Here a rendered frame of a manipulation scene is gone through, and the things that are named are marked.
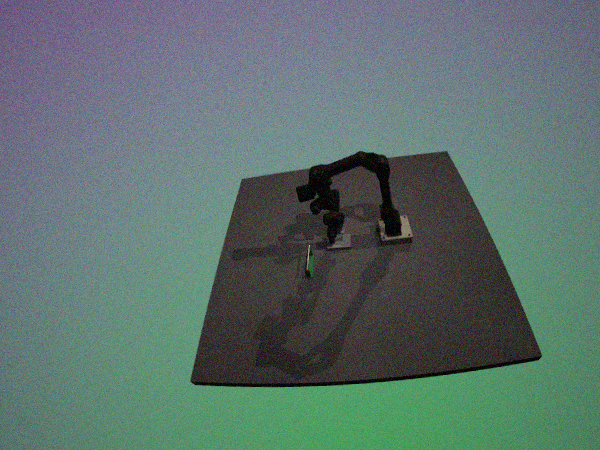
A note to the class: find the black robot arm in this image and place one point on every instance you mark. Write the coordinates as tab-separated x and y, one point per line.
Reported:
320	179

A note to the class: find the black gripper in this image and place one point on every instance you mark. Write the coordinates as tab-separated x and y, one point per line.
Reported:
331	203

